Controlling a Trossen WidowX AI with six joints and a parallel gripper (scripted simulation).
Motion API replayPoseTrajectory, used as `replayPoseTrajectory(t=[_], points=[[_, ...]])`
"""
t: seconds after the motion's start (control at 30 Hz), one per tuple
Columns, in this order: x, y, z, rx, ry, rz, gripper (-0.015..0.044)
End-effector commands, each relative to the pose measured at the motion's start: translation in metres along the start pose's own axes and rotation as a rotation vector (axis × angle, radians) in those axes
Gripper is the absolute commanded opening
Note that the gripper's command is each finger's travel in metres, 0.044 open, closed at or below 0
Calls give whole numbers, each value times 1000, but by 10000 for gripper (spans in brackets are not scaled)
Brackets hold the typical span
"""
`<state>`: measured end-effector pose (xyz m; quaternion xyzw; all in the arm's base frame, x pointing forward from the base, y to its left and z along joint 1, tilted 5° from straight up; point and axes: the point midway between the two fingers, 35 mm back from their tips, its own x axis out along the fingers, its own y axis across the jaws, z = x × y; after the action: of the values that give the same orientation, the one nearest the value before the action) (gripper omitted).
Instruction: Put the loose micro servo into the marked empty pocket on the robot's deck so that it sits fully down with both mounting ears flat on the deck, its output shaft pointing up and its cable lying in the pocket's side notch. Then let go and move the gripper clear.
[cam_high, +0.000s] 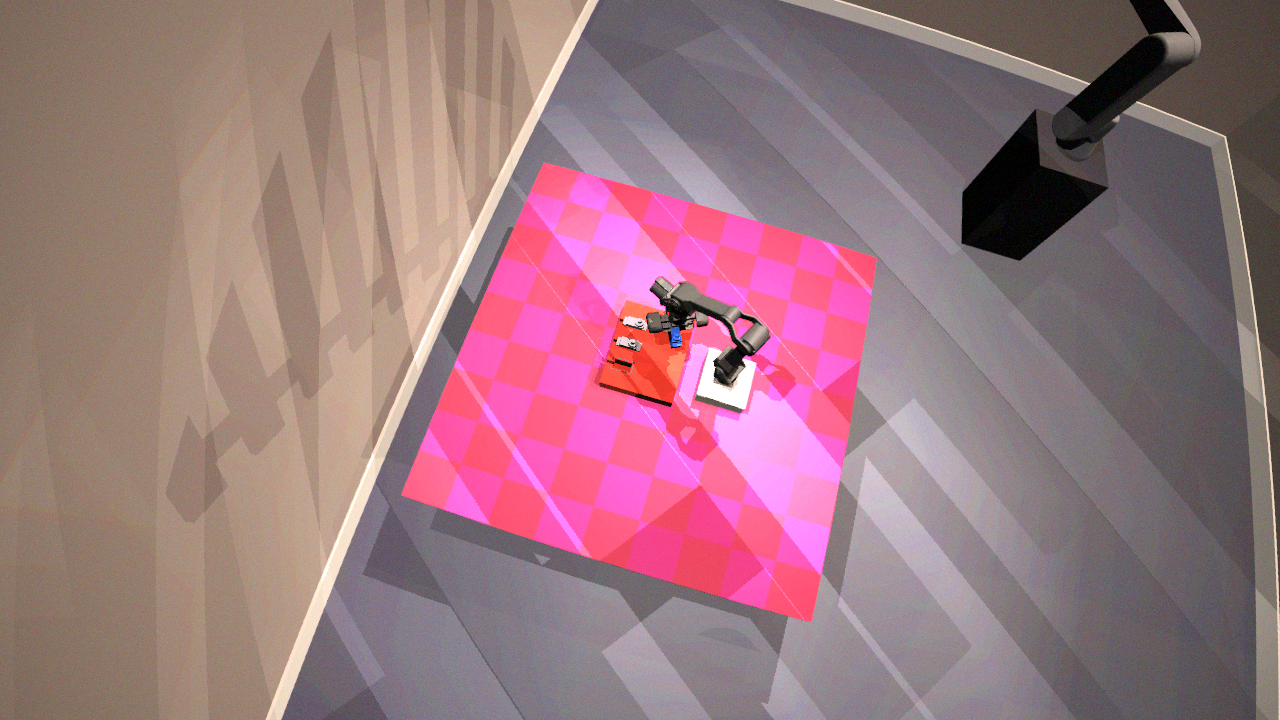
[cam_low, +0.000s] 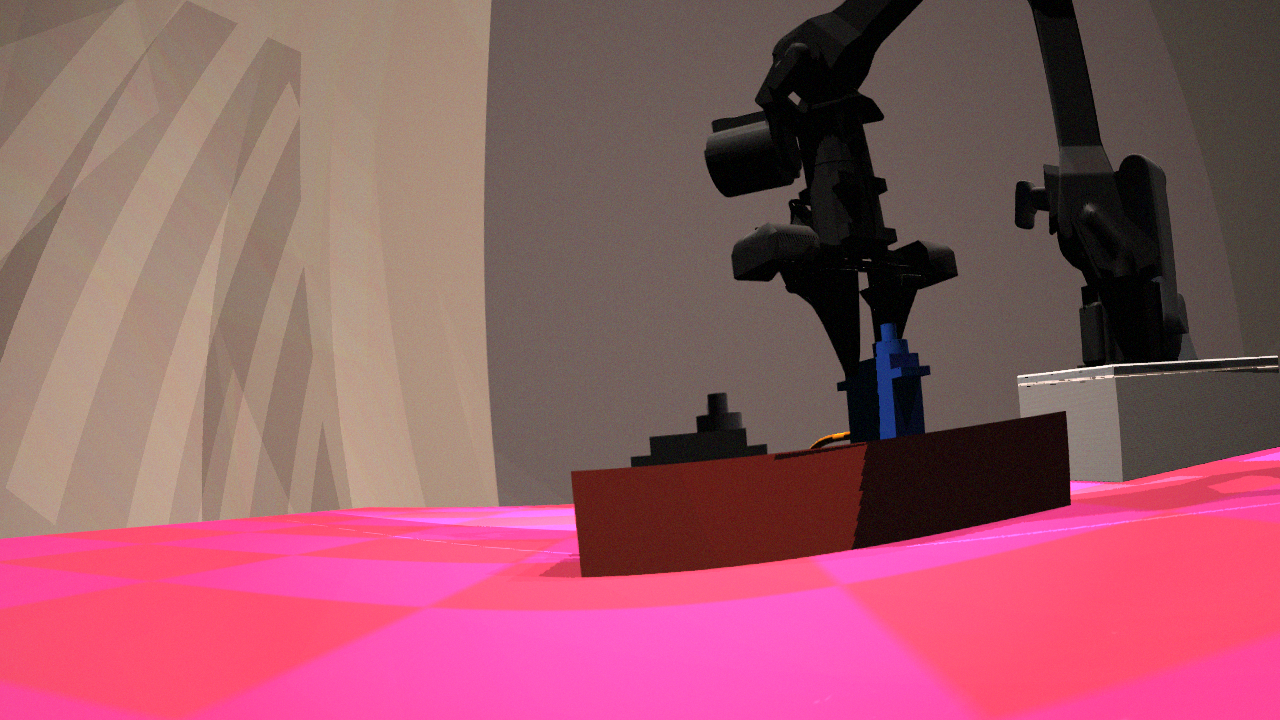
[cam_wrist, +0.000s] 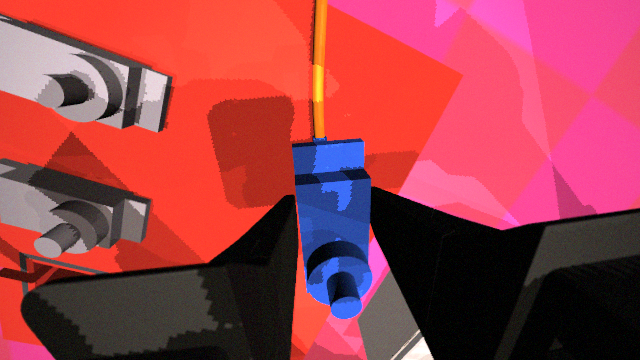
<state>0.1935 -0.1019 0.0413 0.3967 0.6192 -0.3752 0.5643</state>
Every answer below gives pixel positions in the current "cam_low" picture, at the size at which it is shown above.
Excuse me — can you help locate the blue micro servo with orange cable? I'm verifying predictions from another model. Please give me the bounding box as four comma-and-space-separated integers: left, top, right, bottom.
812, 323, 931, 448

